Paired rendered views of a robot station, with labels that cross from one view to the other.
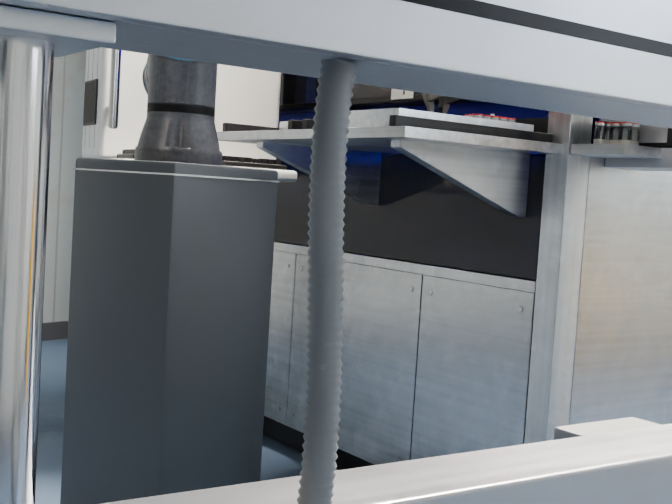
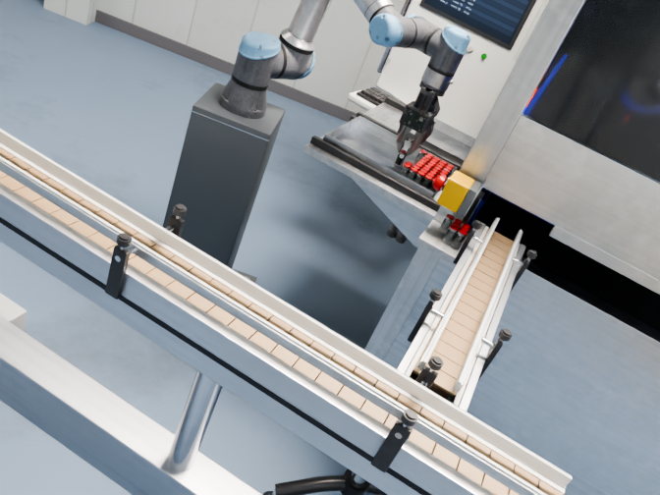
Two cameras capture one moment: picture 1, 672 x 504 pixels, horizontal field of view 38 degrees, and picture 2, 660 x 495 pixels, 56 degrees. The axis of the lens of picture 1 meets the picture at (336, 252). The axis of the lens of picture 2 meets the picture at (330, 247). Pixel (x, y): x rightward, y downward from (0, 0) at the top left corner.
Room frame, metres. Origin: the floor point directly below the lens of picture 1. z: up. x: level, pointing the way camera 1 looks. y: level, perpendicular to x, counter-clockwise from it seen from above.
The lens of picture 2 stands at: (0.76, -1.37, 1.55)
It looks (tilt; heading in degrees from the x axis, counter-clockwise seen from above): 31 degrees down; 48
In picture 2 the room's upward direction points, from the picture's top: 24 degrees clockwise
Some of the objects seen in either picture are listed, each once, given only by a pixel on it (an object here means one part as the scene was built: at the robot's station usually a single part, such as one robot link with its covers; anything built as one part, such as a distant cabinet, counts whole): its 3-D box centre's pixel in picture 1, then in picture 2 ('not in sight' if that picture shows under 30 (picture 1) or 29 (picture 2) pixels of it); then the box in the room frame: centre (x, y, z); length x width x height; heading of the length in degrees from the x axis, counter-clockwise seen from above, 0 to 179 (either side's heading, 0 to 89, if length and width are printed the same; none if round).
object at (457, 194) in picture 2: not in sight; (459, 192); (1.87, -0.50, 0.99); 0.08 x 0.07 x 0.07; 125
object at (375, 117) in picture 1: (425, 127); (391, 156); (1.94, -0.16, 0.90); 0.34 x 0.26 x 0.04; 124
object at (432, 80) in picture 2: not in sight; (437, 79); (1.95, -0.20, 1.15); 0.08 x 0.08 x 0.05
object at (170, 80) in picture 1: (183, 67); (258, 57); (1.69, 0.28, 0.96); 0.13 x 0.12 x 0.14; 15
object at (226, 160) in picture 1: (203, 159); (407, 113); (2.42, 0.35, 0.82); 0.40 x 0.14 x 0.02; 119
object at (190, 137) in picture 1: (179, 135); (246, 92); (1.68, 0.28, 0.84); 0.15 x 0.15 x 0.10
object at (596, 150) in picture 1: (620, 151); (449, 245); (1.88, -0.54, 0.87); 0.14 x 0.13 x 0.02; 125
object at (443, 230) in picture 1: (283, 198); not in sight; (2.76, 0.16, 0.73); 1.98 x 0.01 x 0.25; 35
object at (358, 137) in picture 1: (389, 143); (417, 156); (2.11, -0.10, 0.87); 0.70 x 0.48 x 0.02; 35
